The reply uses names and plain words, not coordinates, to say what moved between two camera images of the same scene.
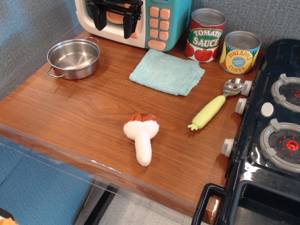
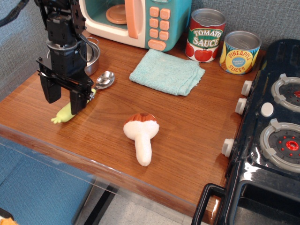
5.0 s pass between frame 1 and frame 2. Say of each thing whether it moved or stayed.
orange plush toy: stayed
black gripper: moved
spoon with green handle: moved
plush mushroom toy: stayed
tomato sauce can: stayed
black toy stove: stayed
